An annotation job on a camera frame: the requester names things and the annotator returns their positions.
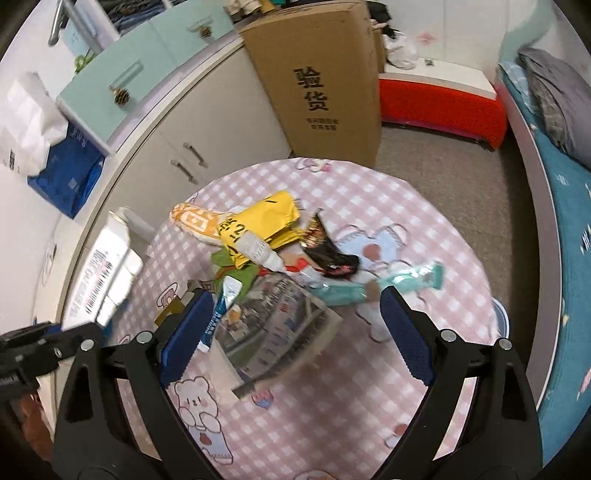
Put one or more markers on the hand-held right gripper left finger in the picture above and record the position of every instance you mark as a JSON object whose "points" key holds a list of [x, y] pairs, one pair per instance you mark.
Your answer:
{"points": [[189, 332]]}

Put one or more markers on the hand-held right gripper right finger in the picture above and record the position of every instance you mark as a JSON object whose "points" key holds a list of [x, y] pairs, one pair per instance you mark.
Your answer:
{"points": [[406, 332]]}

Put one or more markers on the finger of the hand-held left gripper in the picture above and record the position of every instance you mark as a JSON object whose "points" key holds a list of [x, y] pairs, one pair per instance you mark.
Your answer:
{"points": [[74, 344]]}

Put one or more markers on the dark gold wrapper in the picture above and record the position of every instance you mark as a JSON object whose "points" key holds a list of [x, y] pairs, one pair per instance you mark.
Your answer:
{"points": [[167, 314]]}

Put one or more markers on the blue and white sachet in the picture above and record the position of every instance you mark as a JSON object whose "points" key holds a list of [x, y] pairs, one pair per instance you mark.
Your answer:
{"points": [[226, 300]]}

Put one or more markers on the teal wrapper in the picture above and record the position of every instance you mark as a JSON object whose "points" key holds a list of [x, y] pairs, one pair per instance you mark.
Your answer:
{"points": [[406, 279]]}

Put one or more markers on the green wrapper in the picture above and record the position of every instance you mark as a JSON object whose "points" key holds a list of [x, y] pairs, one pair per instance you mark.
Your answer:
{"points": [[221, 261]]}

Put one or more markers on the silver printed packet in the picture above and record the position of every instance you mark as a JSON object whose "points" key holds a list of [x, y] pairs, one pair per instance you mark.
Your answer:
{"points": [[277, 323]]}

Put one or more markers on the dark brown wrapper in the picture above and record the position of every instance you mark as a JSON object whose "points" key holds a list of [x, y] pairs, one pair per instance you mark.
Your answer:
{"points": [[328, 258]]}

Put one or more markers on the small white bottle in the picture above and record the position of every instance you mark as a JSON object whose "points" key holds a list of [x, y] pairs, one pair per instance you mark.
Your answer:
{"points": [[258, 249]]}

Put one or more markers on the orange and white snack packet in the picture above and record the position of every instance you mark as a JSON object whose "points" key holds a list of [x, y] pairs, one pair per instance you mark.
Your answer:
{"points": [[194, 219]]}

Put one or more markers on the red and white wrapper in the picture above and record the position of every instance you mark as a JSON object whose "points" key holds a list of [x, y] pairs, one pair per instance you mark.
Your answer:
{"points": [[300, 266]]}

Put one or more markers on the yellow wrapper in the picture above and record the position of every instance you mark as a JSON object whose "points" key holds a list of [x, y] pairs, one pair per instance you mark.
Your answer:
{"points": [[270, 216]]}

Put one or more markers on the white box with barcode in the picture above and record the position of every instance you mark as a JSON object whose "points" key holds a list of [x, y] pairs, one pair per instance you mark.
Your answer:
{"points": [[106, 263]]}

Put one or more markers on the pink checked tablecloth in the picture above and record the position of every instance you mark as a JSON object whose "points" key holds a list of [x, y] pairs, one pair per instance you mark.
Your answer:
{"points": [[323, 415]]}

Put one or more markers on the blue plastic bag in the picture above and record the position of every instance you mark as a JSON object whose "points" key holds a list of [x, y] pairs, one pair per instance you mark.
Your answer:
{"points": [[69, 170]]}

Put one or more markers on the bed with teal sheet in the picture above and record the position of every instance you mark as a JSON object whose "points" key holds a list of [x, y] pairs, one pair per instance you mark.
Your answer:
{"points": [[568, 258]]}

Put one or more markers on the white cabinet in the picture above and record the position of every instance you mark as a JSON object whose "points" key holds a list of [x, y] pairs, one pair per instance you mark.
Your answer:
{"points": [[152, 152]]}

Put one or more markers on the white paper bag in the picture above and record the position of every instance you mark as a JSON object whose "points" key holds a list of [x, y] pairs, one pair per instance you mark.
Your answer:
{"points": [[27, 124]]}

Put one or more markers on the red bench with white top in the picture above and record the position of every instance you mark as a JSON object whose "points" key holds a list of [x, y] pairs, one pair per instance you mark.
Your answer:
{"points": [[438, 106]]}

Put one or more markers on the pinecone drawer knob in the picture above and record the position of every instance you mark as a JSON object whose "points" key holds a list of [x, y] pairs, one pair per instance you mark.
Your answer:
{"points": [[205, 31], [121, 96]]}

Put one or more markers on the grey plaid pillow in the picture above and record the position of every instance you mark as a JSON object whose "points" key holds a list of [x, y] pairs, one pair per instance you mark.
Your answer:
{"points": [[549, 110]]}

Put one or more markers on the light blue checked pillow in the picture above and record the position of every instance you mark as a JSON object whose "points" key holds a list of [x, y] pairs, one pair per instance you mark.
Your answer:
{"points": [[513, 76]]}

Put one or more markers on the large cardboard box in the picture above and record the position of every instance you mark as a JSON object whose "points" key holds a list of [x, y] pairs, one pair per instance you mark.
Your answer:
{"points": [[314, 69]]}

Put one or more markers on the white plastic bag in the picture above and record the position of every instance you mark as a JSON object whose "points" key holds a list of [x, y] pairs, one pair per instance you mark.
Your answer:
{"points": [[400, 50]]}

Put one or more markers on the grey quilt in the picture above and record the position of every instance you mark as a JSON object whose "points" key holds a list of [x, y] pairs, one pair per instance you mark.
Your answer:
{"points": [[572, 101]]}

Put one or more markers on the mint green drawer unit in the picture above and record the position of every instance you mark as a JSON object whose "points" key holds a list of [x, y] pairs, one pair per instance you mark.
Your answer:
{"points": [[138, 46]]}

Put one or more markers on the black clothing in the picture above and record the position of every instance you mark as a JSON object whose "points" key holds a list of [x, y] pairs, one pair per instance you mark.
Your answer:
{"points": [[383, 14]]}

